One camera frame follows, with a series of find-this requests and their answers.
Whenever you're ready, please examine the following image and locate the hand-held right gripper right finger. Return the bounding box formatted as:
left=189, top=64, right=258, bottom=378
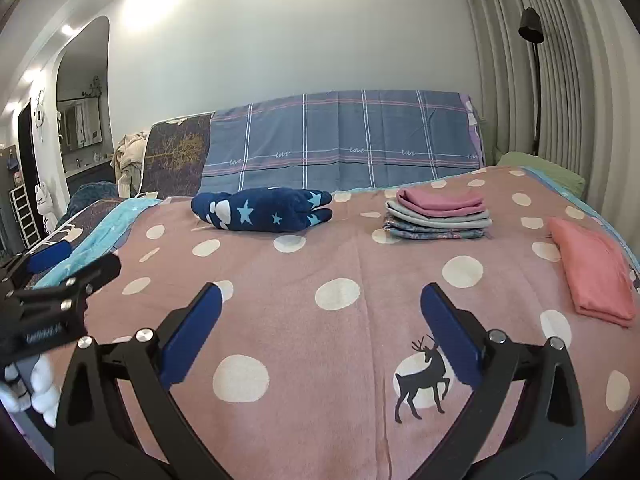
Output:
left=420, top=282, right=588, bottom=480

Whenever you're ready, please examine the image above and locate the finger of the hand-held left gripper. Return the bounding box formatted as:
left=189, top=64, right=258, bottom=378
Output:
left=0, top=239, right=75, bottom=286
left=30, top=253, right=122, bottom=296

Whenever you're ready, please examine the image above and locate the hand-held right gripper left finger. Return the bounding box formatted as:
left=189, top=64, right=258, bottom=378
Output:
left=52, top=282, right=234, bottom=480

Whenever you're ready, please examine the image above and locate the blue star-print fleece pajama top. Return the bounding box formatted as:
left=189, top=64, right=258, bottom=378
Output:
left=190, top=186, right=334, bottom=234

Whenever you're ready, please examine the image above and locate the beige clothes pile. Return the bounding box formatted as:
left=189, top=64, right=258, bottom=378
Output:
left=112, top=132, right=151, bottom=198

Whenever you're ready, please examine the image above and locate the light blue blanket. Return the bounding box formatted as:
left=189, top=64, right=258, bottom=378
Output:
left=32, top=197, right=164, bottom=289

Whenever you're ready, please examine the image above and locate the dark deer-print quilt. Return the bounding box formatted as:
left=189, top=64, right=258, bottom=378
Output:
left=25, top=199, right=127, bottom=262

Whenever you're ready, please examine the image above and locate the white cat figurine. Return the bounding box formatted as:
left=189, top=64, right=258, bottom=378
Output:
left=34, top=182, right=57, bottom=234

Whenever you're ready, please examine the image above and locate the white plush toy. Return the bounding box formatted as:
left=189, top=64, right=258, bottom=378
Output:
left=0, top=354, right=57, bottom=427

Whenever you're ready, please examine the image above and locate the dark teal fleece blanket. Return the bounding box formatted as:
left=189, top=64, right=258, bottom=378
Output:
left=67, top=181, right=121, bottom=216

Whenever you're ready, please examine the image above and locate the blue patterned folded cloth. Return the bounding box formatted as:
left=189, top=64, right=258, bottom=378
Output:
left=382, top=220, right=489, bottom=242

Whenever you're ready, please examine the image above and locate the grey folded cloth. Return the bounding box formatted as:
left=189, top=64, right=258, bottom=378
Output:
left=385, top=200, right=493, bottom=229

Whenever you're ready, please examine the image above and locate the dark tree-print pillow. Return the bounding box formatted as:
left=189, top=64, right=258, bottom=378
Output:
left=137, top=112, right=215, bottom=198

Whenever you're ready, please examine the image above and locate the pink polka dot blanket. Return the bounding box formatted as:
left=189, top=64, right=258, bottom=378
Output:
left=82, top=165, right=640, bottom=480

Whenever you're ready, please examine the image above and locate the coral folded cloth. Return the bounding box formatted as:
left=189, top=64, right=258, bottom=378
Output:
left=547, top=216, right=637, bottom=329

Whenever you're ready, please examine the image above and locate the green pillow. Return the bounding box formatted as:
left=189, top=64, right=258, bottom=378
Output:
left=497, top=151, right=586, bottom=199

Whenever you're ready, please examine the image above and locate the purple floral pillow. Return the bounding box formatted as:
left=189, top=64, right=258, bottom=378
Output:
left=460, top=92, right=485, bottom=128

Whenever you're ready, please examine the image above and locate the blue plaid sheet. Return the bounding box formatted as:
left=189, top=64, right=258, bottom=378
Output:
left=200, top=90, right=485, bottom=194

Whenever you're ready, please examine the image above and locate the beige pleated curtain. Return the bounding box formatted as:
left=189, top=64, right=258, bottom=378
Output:
left=457, top=0, right=640, bottom=261

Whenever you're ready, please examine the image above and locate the black floor lamp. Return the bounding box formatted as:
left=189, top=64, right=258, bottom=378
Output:
left=517, top=7, right=547, bottom=157

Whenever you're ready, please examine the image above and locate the white wire rack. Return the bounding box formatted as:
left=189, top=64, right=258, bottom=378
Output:
left=9, top=185, right=41, bottom=251

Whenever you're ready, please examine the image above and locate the wall mirror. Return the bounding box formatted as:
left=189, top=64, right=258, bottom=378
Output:
left=56, top=96, right=104, bottom=152

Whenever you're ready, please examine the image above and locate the white bear wall decoration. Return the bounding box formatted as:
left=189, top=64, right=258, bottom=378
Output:
left=32, top=87, right=49, bottom=144

